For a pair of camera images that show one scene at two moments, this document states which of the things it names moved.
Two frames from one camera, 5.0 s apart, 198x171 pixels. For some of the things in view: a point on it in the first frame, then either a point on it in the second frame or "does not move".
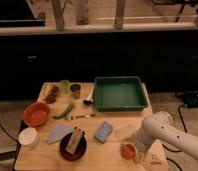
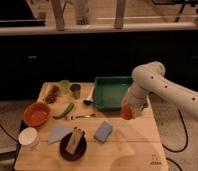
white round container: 29,137 does not move
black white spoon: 90,99 does not move
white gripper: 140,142 → 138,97
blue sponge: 104,132 does not move
